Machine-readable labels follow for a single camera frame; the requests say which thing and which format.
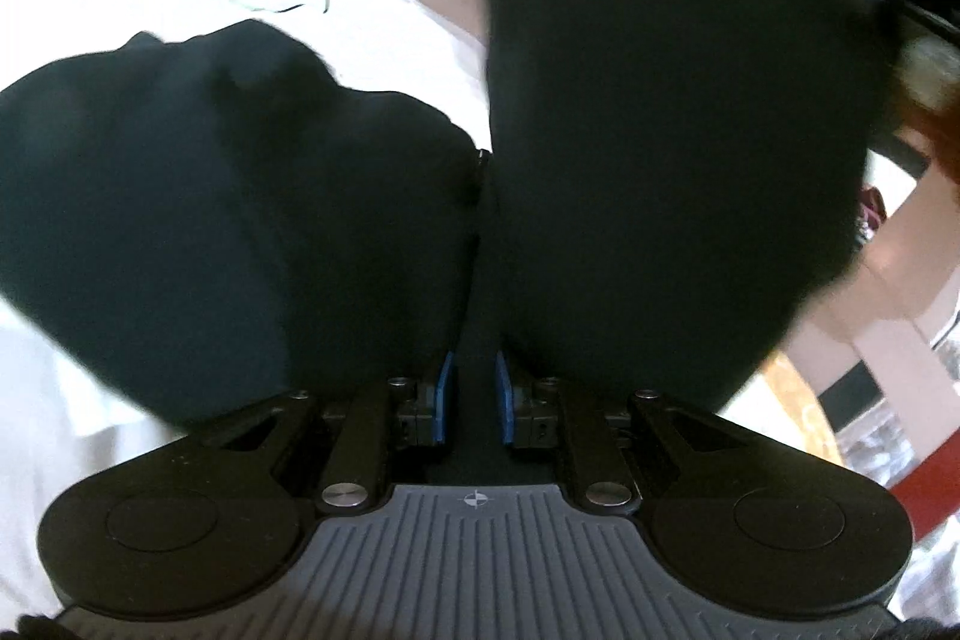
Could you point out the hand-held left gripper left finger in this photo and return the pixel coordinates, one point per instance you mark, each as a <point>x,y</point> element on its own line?
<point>447,398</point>

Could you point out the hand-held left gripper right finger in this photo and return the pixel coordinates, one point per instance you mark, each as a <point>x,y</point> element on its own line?
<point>503,407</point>

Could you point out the black hoodie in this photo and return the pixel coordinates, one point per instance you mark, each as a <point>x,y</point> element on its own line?
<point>660,145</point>

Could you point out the person's right hand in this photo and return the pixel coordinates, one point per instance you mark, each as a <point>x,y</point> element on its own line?
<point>934,145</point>

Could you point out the red cloth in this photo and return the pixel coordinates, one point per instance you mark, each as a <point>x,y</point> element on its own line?
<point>870,216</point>

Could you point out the white bed frame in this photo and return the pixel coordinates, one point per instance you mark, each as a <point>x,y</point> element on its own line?
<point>885,347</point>

